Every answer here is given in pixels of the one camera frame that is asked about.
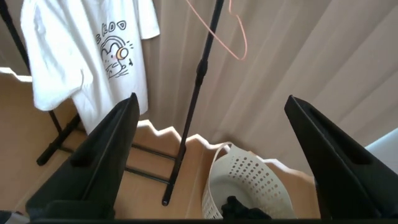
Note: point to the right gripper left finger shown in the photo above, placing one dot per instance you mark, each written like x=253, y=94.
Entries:
x=71, y=186

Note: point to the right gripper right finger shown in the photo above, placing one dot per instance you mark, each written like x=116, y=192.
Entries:
x=342, y=180

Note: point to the white printed t-shirt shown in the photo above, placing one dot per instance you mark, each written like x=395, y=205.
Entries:
x=62, y=56

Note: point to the pink clothes hanger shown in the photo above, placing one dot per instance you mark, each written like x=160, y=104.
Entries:
x=242, y=34

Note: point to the white laundry basket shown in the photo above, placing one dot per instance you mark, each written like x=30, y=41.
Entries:
x=230, y=183

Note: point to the black clothes rack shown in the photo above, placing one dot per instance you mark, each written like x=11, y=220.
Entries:
x=201, y=68

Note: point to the black garment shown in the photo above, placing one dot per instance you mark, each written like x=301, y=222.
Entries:
x=239, y=210

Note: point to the white curtain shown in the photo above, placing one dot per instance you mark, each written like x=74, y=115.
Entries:
x=295, y=62

